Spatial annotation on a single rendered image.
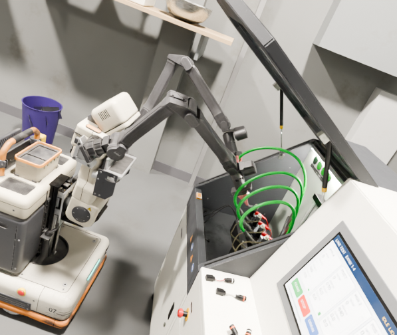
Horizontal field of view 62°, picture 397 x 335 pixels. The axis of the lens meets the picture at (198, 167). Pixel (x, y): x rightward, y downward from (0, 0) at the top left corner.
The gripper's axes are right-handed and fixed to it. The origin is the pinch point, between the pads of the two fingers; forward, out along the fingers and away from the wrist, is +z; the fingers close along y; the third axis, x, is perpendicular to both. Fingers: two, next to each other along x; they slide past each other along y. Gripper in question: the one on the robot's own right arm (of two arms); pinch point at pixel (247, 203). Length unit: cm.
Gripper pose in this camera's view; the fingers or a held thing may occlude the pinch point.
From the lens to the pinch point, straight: 168.4
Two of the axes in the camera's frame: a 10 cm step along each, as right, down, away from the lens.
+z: 3.5, 9.0, 2.6
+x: 1.9, -3.4, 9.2
